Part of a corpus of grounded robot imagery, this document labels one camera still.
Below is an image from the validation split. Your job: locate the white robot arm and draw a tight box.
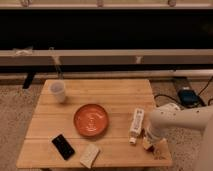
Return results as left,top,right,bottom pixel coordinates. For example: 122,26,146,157
143,103,213,171

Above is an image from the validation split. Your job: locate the white sponge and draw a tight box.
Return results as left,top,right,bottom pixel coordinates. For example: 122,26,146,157
80,144,100,168

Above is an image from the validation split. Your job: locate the white plastic bottle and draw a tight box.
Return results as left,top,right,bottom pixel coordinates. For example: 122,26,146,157
129,108,144,145

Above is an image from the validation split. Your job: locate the wooden table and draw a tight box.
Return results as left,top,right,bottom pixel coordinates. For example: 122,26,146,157
17,79,172,168

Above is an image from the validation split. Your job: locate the orange round plate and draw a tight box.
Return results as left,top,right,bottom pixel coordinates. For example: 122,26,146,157
73,104,109,137

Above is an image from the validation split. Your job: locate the blue power adapter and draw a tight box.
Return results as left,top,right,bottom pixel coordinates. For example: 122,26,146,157
178,87,199,106

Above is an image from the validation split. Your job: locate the black smartphone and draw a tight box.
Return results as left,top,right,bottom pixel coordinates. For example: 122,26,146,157
52,134,75,160

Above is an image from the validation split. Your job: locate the translucent plastic cup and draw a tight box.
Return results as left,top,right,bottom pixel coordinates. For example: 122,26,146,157
49,81,66,103

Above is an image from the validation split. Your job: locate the black floor cable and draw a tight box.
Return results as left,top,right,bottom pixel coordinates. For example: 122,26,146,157
153,76,213,108

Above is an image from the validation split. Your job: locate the grey horizontal rail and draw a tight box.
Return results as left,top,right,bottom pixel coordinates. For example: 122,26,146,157
0,49,213,66

